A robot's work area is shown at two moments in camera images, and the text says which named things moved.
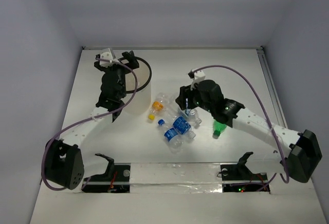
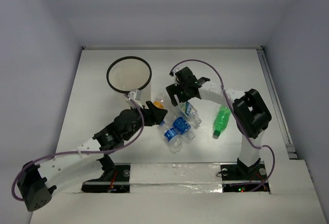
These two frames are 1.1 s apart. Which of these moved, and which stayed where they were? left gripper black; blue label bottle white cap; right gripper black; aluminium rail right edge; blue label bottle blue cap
Moved: left gripper black; right gripper black
Stayed: aluminium rail right edge; blue label bottle blue cap; blue label bottle white cap
